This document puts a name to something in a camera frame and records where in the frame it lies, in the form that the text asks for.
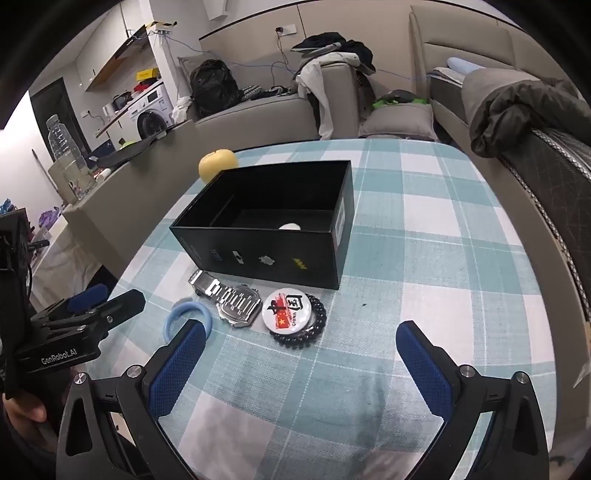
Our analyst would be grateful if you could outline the grey blanket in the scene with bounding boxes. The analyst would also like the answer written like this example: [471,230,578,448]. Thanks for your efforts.
[462,69,555,121]

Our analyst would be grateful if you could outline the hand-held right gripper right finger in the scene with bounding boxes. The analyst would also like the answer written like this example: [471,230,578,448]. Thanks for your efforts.
[396,320,550,480]

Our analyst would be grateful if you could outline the yellow apple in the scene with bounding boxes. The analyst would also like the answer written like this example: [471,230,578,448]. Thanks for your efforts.
[198,148,239,183]

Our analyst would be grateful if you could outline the clear plastic container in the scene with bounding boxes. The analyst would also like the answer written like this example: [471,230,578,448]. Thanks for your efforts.
[48,157,93,204]

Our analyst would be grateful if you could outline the silver metal wristwatch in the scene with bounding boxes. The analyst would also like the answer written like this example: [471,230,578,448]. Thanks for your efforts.
[188,270,263,329]

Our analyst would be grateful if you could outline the clear plastic water bottle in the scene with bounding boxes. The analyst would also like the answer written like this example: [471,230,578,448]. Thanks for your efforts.
[46,114,88,185]

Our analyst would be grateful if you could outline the person's left hand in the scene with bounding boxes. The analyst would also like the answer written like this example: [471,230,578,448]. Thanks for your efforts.
[2,392,48,424]

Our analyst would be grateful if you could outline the black beaded bracelet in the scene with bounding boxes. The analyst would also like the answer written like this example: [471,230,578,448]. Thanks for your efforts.
[268,294,328,348]

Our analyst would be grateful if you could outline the green and black item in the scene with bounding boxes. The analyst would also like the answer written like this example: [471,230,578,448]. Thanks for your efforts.
[372,90,428,110]

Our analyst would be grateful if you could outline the dark quilted mattress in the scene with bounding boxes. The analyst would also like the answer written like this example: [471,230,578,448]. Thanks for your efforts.
[499,127,591,324]

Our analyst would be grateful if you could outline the teal checkered tablecloth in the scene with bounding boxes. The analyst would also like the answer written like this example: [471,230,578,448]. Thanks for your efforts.
[85,137,561,480]

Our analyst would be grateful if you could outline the black cardboard box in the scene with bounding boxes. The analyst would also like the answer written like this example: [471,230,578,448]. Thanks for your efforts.
[169,160,355,291]

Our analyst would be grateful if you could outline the white washing machine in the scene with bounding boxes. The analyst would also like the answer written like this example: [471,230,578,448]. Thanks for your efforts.
[124,80,176,139]

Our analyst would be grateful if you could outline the dark olive jacket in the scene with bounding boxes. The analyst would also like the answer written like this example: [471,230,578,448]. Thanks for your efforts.
[468,78,585,160]

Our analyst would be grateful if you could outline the white garment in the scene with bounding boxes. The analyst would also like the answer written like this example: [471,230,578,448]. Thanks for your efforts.
[295,58,335,139]

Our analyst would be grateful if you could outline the grey cushion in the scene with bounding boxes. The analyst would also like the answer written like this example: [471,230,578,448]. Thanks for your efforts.
[359,102,439,141]

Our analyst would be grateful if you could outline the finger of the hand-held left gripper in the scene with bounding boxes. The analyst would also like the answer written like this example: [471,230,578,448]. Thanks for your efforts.
[30,283,110,324]
[41,290,146,344]

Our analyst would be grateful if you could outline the round printed badge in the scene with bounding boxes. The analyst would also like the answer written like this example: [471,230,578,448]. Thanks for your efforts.
[262,288,318,333]

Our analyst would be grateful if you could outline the light blue ring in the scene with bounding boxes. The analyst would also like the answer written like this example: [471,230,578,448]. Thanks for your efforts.
[165,298,213,342]

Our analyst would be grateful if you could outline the pile of clothes on sofa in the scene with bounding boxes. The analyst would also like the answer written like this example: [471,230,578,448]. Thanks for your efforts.
[291,32,377,75]

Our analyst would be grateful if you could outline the black backpack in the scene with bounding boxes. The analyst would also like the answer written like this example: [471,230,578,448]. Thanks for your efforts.
[189,59,243,118]

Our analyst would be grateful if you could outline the light blue pillow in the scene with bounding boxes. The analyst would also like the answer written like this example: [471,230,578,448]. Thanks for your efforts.
[445,56,485,73]

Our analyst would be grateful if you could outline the grey sofa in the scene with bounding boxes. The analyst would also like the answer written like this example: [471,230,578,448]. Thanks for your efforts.
[178,53,365,140]

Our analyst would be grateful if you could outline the grey upholstered bed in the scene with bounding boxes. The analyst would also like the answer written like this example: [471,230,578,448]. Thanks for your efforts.
[409,4,591,324]

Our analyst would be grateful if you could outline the grey furniture block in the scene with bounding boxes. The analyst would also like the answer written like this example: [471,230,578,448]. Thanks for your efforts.
[62,119,206,282]

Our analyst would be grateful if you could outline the dark door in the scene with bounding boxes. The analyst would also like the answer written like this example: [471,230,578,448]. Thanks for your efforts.
[30,78,79,158]

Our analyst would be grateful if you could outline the black curved pad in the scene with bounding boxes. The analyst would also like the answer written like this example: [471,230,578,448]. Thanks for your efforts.
[95,134,160,169]

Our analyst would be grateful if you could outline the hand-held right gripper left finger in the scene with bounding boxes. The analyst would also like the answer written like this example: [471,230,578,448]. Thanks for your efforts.
[55,318,206,480]

